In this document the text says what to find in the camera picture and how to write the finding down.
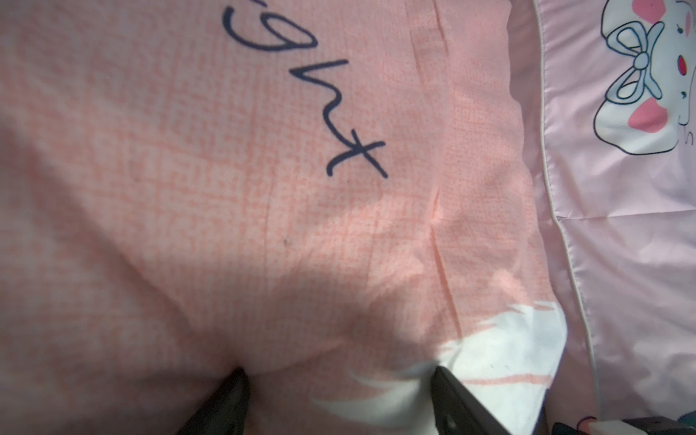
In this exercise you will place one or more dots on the light pink cartoon pillow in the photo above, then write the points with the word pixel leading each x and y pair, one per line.
pixel 607 92

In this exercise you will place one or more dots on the salmon pink feather pillow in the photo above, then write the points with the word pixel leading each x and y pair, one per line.
pixel 328 195

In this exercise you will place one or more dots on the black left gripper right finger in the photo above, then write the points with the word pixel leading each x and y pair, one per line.
pixel 457 411

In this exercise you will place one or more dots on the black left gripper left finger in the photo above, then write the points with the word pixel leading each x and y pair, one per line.
pixel 224 413

